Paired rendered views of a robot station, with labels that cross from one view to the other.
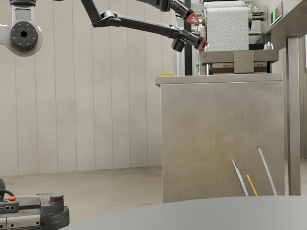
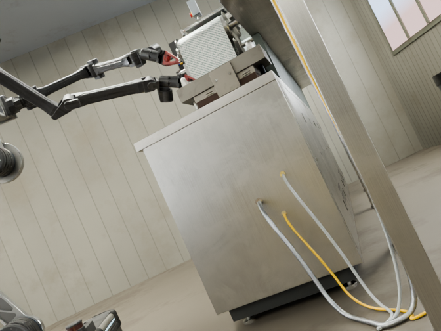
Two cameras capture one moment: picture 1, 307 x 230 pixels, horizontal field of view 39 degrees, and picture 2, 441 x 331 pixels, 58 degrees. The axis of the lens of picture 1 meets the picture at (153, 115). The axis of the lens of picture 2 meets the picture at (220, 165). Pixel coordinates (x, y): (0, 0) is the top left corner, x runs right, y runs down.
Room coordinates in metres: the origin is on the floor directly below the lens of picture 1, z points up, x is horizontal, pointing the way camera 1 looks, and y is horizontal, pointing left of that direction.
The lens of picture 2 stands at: (0.65, -0.66, 0.56)
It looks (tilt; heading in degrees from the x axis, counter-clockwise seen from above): 3 degrees up; 12
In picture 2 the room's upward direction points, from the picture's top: 25 degrees counter-clockwise
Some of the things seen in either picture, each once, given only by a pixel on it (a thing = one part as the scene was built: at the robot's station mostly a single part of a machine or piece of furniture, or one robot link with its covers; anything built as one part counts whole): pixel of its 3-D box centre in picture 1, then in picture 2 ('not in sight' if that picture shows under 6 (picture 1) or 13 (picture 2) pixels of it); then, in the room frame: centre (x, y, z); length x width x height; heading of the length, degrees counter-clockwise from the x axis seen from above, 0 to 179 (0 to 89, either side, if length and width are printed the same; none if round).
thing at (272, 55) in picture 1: (238, 57); (224, 77); (2.36, -0.47, 1.00); 0.40 x 0.16 x 0.06; 86
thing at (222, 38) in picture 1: (227, 42); (213, 65); (2.48, -0.44, 1.10); 0.23 x 0.01 x 0.18; 86
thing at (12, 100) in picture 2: not in sight; (14, 104); (2.54, 0.64, 1.45); 0.09 x 0.08 x 0.12; 17
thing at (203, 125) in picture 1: (209, 143); (288, 180); (3.48, -0.45, 0.43); 2.52 x 0.64 x 0.86; 176
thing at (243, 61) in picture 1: (243, 62); (224, 79); (2.26, -0.48, 0.97); 0.10 x 0.03 x 0.11; 86
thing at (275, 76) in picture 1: (206, 88); (258, 123); (3.48, -0.43, 0.88); 2.52 x 0.66 x 0.04; 176
